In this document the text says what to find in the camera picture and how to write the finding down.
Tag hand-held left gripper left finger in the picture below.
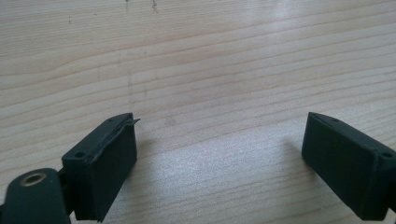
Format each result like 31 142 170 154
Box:
61 112 141 223

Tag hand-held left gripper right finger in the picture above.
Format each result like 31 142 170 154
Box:
301 111 396 222

